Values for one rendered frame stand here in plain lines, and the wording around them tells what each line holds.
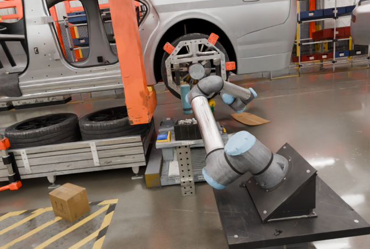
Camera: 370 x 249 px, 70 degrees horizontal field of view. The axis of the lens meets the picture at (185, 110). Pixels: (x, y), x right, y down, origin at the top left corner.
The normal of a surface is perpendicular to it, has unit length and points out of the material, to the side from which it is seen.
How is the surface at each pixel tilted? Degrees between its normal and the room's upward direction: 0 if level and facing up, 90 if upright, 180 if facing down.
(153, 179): 90
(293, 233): 0
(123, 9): 90
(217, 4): 90
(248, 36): 90
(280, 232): 0
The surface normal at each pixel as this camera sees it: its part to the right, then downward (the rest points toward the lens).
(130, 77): 0.01, 0.25
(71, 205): 0.84, 0.04
